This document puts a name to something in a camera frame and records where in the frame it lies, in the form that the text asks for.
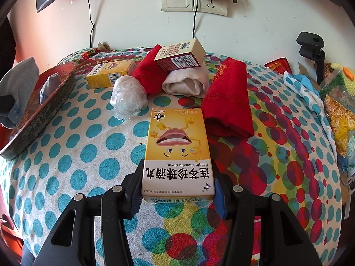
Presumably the blue white patterned cloth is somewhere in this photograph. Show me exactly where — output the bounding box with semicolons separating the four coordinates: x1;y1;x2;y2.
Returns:
283;71;337;162

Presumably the red candy wrapper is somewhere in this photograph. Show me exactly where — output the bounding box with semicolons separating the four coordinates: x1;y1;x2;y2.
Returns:
81;48;102;59

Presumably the white towel sock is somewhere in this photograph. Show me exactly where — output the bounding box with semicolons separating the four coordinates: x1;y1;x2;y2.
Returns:
162;64;209;98

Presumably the red snack packet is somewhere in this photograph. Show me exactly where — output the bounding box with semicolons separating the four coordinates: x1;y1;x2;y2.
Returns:
264;57;292;74

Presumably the grey cloth at left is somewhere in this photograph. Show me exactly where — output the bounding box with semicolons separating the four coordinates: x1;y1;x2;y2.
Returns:
1;57;39;129

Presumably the maroon and cream box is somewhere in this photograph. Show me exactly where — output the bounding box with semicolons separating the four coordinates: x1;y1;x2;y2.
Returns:
154;39;206;71

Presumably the black cable on wall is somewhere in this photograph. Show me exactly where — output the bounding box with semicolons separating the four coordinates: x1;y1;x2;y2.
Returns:
87;0;98;49

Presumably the red sock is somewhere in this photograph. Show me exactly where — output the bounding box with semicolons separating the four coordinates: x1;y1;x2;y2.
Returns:
201;58;254;139
132;45;169;96

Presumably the white ball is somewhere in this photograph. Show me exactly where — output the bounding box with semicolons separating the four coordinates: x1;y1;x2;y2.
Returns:
110;75;148;120

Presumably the polka dot bed sheet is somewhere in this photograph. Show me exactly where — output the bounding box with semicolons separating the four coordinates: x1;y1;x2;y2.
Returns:
1;47;342;265

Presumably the black clamp stand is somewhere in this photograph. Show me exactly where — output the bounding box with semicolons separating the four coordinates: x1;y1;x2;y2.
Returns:
296;32;325;85

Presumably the blue grey sock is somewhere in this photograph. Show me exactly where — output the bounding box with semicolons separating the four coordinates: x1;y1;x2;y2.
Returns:
39;73;61;104

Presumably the round red tray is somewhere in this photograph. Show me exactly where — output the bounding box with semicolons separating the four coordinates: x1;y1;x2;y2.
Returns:
1;62;76;160

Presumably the yellow cartoon medicine box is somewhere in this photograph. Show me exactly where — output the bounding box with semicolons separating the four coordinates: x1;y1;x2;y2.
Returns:
141;108;215;203

